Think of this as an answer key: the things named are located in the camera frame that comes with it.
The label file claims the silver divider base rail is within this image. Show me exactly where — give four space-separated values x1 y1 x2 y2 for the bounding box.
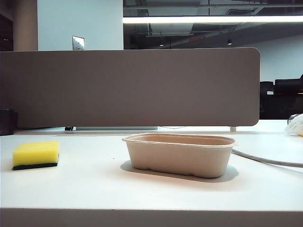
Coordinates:
75 126 158 131

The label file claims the yellow green cleaning sponge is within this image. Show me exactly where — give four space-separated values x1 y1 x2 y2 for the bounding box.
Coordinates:
12 140 60 171

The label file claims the black office chair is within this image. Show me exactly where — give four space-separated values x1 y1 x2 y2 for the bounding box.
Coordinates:
274 79 303 120
259 81 275 120

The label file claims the white ceiling light strip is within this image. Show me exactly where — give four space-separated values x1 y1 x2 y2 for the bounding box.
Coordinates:
122 15 303 24

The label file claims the silver wall switch plate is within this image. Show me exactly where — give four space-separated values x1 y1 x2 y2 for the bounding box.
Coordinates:
72 35 86 51

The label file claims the beige paper lunch box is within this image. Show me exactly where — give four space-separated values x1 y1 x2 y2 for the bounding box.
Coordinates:
122 132 237 179

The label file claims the white printed plastic bag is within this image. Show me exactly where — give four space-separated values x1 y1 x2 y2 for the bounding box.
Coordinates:
284 113 303 137

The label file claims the grey cable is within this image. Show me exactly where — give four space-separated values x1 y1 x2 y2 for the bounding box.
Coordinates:
231 148 303 168

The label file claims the brown fabric desk divider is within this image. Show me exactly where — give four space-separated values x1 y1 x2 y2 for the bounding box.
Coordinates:
0 47 260 130

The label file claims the black cylindrical object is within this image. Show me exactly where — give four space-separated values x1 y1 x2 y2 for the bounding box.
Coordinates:
0 108 18 136

